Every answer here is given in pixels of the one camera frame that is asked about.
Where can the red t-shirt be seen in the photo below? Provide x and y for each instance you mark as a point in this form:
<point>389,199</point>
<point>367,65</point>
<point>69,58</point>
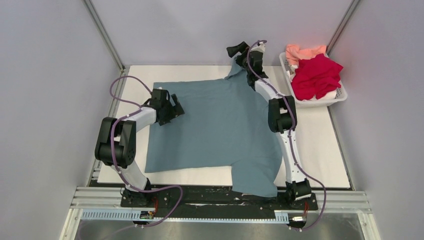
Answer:
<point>316,77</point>

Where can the left aluminium frame post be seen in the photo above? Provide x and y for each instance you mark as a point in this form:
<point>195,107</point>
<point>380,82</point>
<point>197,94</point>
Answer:
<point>90,7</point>

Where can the peach orange t-shirt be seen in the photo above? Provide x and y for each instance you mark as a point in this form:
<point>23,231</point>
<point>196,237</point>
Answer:
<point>294,53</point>

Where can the teal blue t-shirt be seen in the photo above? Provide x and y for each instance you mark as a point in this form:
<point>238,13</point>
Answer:
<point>225,123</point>

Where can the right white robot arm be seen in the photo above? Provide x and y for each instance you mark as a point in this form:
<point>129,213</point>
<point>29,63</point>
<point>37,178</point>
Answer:
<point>281,115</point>

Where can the white plastic laundry basket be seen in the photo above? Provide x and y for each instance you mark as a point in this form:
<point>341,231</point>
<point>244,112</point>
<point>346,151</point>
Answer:
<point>341,94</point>

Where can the aluminium front rail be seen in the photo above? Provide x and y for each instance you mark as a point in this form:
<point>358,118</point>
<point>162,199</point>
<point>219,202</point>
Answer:
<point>337,201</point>

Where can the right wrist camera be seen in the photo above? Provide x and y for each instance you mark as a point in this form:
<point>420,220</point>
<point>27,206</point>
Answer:
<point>261,47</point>

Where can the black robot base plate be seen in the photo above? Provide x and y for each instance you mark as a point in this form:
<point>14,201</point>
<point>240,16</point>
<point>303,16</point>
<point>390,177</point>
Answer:
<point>221,202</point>

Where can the right aluminium frame post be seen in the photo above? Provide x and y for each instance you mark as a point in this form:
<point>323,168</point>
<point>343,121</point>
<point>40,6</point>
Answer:
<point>342,25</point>

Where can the white slotted cable duct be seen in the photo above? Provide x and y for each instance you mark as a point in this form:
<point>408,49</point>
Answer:
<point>136,216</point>

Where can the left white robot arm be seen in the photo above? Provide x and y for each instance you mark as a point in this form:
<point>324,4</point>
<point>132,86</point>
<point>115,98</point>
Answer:
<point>117,139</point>

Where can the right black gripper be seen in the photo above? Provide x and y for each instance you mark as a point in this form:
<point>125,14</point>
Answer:
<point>241,48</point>

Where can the aluminium frame post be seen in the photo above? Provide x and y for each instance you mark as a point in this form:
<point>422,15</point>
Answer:
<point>90,7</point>
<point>342,25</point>

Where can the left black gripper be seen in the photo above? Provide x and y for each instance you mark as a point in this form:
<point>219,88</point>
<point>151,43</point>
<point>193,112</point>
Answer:
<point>176,110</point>

